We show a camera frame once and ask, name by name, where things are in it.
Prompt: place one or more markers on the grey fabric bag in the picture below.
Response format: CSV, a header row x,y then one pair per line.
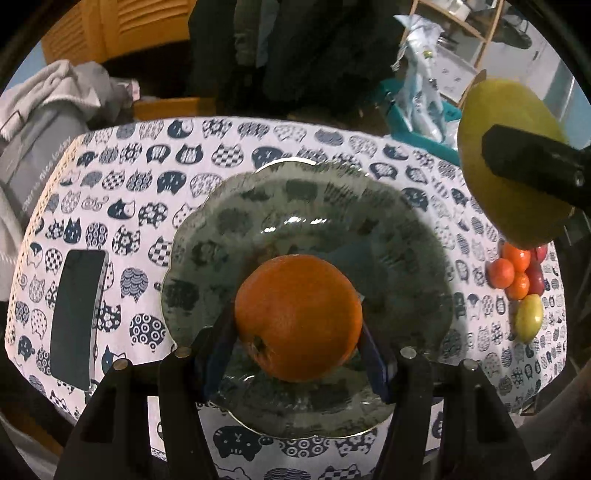
x,y
41,147

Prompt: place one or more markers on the wooden drawer unit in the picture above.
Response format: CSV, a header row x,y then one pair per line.
x,y
171,109

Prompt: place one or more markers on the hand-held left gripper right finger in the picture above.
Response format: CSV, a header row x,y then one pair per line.
x,y
374,369

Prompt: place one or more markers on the red apple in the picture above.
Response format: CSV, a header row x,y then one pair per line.
x,y
540,253
535,279

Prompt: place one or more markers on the large orange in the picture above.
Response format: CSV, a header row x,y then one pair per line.
x,y
295,314

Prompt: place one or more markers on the cat print tablecloth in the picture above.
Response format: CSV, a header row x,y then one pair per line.
x,y
138,184

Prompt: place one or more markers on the small mandarin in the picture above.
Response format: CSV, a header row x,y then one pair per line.
x,y
517,258
519,286
501,273

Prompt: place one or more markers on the dark hanging clothes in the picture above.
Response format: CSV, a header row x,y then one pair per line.
x,y
314,46

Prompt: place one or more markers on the white blue plastic bag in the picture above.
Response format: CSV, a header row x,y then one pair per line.
x,y
422,92

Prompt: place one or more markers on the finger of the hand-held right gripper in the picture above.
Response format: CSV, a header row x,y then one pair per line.
x,y
531,159

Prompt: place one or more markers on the black smartphone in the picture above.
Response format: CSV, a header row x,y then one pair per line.
x,y
76,318

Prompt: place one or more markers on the scalloped glass plate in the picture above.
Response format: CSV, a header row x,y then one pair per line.
x,y
300,217

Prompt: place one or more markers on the wooden shelf frame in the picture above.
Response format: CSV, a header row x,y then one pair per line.
x,y
485,41

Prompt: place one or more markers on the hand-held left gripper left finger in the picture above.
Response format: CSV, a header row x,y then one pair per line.
x,y
216,364

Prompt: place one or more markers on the teal box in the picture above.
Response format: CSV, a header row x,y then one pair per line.
x,y
411,138

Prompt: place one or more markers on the grey clothing pile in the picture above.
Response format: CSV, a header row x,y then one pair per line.
x,y
60,83

